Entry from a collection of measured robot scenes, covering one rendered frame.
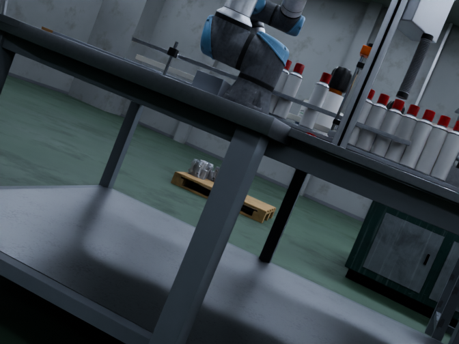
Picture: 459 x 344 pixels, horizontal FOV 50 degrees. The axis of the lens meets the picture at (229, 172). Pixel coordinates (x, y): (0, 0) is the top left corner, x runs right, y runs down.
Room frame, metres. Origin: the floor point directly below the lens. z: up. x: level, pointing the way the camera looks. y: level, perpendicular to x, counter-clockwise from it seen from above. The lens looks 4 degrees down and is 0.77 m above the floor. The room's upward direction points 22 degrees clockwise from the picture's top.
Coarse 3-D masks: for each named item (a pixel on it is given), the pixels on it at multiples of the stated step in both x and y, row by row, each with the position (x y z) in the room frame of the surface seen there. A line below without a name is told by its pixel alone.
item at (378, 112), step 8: (384, 96) 1.70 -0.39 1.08; (376, 104) 1.70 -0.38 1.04; (384, 104) 1.70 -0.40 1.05; (376, 112) 1.69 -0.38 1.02; (384, 112) 1.69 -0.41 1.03; (368, 120) 1.70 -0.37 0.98; (376, 120) 1.69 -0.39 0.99; (376, 128) 1.69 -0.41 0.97; (360, 136) 1.71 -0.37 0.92; (368, 136) 1.69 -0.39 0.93; (360, 144) 1.69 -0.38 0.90; (368, 144) 1.69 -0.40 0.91
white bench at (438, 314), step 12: (456, 264) 3.17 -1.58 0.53; (456, 276) 3.16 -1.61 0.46; (444, 288) 3.20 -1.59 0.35; (456, 288) 2.59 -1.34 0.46; (444, 300) 3.16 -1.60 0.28; (456, 300) 2.59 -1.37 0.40; (444, 312) 2.60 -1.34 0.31; (432, 324) 3.16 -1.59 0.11; (444, 324) 2.59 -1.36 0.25; (432, 336) 2.60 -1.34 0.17
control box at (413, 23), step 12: (408, 0) 1.56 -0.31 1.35; (420, 0) 1.54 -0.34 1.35; (432, 0) 1.57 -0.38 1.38; (444, 0) 1.61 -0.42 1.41; (408, 12) 1.55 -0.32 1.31; (420, 12) 1.55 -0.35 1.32; (432, 12) 1.59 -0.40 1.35; (444, 12) 1.63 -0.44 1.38; (408, 24) 1.57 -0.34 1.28; (420, 24) 1.56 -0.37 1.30; (432, 24) 1.60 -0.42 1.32; (408, 36) 1.68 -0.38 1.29; (420, 36) 1.64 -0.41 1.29
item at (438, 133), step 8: (440, 120) 1.66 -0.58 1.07; (448, 120) 1.65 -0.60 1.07; (432, 128) 1.66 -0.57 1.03; (440, 128) 1.64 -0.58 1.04; (432, 136) 1.65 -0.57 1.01; (440, 136) 1.64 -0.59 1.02; (432, 144) 1.64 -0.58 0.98; (440, 144) 1.64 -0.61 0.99; (424, 152) 1.65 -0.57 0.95; (432, 152) 1.64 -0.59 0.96; (424, 160) 1.64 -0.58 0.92; (432, 160) 1.64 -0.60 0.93; (416, 168) 1.66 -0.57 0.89; (424, 168) 1.64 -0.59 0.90
